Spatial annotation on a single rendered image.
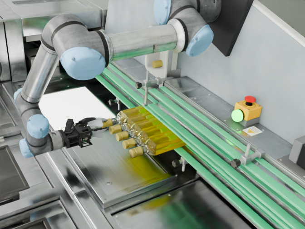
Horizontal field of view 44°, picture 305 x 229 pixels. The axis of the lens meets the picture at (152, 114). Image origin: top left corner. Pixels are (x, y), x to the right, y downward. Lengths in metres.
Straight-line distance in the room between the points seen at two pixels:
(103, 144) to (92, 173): 0.21
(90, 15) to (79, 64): 1.28
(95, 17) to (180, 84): 0.92
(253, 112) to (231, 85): 0.18
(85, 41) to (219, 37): 0.59
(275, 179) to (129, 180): 0.59
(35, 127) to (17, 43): 0.97
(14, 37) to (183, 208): 1.34
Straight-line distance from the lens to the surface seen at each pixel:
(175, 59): 1.73
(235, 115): 1.40
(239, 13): 1.42
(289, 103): 1.36
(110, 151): 1.68
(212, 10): 1.47
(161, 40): 1.25
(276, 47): 1.35
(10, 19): 2.22
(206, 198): 1.55
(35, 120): 1.39
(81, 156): 1.66
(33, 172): 1.67
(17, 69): 2.32
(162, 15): 1.39
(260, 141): 1.36
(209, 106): 1.52
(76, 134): 1.53
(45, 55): 1.30
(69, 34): 1.15
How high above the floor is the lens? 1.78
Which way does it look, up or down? 30 degrees down
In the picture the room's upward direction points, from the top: 105 degrees counter-clockwise
